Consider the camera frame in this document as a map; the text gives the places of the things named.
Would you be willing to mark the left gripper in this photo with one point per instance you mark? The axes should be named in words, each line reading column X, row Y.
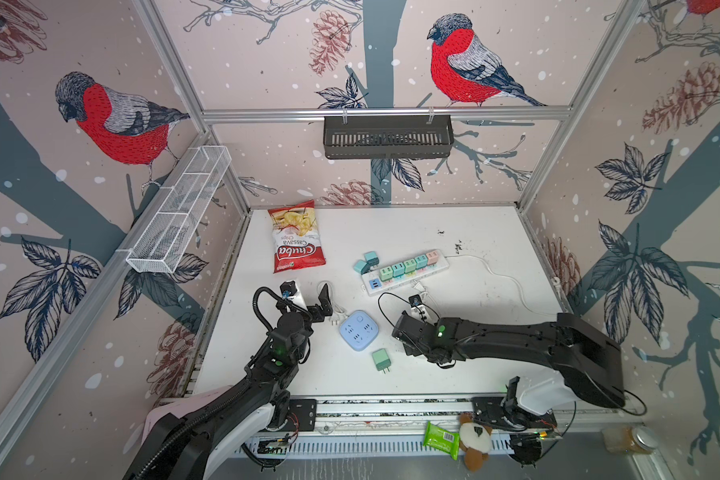
column 318, row 315

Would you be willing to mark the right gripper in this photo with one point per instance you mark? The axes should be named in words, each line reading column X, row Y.
column 409, row 349

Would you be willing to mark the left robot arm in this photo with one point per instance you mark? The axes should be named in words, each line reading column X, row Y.
column 192, row 442

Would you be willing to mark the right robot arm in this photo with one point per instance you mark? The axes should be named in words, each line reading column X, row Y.
column 580, row 363

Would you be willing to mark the blue cube power socket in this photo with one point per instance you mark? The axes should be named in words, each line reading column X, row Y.
column 359, row 330

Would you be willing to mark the white multicolour power strip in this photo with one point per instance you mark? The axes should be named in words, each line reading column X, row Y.
column 374, row 286

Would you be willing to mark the red white cassava chips bag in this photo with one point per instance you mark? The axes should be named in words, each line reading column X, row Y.
column 296, row 237

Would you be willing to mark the green wipes packet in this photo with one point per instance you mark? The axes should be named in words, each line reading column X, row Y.
column 442, row 440

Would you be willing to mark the brown white plush toy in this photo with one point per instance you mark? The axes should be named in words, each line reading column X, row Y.
column 475, row 440

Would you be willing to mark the pink tray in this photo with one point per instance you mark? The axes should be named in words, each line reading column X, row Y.
column 180, row 408

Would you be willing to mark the glass jar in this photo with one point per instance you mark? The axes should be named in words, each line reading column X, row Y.
column 630, row 440

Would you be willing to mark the white power cable blue cube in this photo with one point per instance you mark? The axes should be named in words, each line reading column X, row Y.
column 335, row 314

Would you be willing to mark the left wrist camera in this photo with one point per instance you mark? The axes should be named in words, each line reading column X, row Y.
column 290, row 300

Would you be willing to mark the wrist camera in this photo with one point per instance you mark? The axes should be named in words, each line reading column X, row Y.
column 418, row 308
column 290, row 300

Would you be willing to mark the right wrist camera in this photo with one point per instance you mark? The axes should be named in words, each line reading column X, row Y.
column 418, row 308

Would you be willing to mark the black wire basket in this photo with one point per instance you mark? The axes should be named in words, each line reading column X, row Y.
column 411, row 137

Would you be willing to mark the white mesh wall basket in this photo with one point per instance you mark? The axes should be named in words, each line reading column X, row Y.
column 169, row 232

